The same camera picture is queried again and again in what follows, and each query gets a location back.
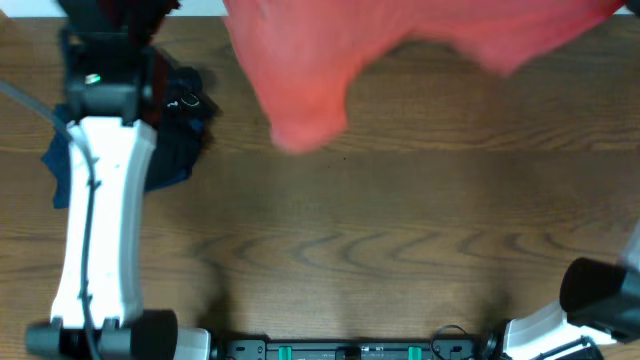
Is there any red printed t-shirt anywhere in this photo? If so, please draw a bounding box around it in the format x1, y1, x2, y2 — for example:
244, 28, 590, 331
221, 0, 626, 154

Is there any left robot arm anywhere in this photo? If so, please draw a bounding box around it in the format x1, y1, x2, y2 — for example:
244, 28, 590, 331
25, 0, 177, 359

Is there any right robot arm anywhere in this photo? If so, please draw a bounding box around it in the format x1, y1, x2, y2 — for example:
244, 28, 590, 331
494, 229, 639, 360

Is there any black printed jersey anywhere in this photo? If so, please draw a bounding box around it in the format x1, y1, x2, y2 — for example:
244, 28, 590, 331
145, 50, 220, 192

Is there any navy blue t-shirt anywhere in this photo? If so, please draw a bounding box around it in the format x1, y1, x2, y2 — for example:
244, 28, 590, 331
41, 111, 204, 209

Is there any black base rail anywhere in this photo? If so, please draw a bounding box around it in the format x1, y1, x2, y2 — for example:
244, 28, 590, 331
174, 327, 501, 360

